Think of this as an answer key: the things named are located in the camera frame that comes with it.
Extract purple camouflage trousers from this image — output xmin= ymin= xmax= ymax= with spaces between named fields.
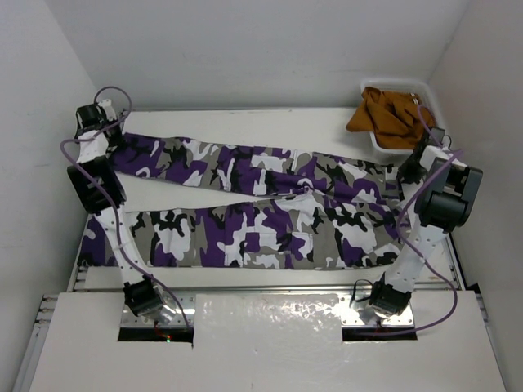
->
xmin=77 ymin=131 xmax=413 ymax=271

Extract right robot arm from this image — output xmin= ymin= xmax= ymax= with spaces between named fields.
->
xmin=369 ymin=127 xmax=483 ymax=318

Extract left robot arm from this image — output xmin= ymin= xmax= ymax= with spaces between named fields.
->
xmin=67 ymin=99 xmax=164 ymax=319

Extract mustard brown trousers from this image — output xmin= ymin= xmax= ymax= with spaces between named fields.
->
xmin=346 ymin=87 xmax=437 ymax=150

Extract white plastic basket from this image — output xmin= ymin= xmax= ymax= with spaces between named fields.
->
xmin=360 ymin=77 xmax=449 ymax=159

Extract white front cover board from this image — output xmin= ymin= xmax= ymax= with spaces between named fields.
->
xmin=31 ymin=292 xmax=504 ymax=391

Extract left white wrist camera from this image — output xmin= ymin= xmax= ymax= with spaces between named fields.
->
xmin=97 ymin=99 xmax=118 ymax=123

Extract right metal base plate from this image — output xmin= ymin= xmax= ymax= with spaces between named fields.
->
xmin=337 ymin=293 xmax=415 ymax=329

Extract metal base plate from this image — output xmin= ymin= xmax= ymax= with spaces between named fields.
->
xmin=337 ymin=293 xmax=415 ymax=329
xmin=120 ymin=287 xmax=196 ymax=330

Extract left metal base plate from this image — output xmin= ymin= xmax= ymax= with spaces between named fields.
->
xmin=120 ymin=287 xmax=196 ymax=330

